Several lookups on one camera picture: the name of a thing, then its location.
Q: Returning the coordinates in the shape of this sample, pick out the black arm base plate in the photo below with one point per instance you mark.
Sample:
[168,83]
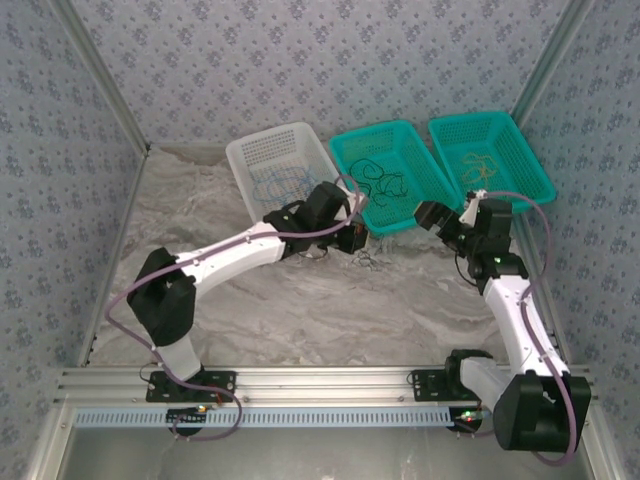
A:
[160,392]
[425,390]

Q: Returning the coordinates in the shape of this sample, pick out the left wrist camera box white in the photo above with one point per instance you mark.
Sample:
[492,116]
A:
[364,200]

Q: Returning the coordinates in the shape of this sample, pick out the black controller board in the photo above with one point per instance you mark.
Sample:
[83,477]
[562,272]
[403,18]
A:
[462,425]
[182,417]

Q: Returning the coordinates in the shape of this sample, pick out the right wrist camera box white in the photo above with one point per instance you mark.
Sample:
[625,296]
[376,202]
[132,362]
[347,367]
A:
[470,210]

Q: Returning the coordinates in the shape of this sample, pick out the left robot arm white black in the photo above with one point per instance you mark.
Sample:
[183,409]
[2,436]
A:
[240,260]

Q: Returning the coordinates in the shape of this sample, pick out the grey metal shelf panel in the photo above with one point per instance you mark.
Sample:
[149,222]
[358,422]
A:
[325,455]

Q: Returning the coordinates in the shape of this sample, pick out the aluminium mounting beam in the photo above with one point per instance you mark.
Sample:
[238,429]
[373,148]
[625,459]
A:
[325,385]

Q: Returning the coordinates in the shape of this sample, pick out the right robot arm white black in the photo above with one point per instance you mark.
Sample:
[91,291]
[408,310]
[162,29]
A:
[507,320]

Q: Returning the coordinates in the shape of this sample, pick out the aluminium frame post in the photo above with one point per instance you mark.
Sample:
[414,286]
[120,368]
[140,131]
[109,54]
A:
[106,75]
[554,50]

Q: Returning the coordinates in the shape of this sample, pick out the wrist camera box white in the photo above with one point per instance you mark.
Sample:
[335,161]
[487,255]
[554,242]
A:
[470,210]
[364,200]

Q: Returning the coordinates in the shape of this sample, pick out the white plastic basket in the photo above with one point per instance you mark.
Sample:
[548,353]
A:
[280,150]

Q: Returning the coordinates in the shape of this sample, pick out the teal plastic basket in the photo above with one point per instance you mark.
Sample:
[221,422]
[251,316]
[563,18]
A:
[425,175]
[525,165]

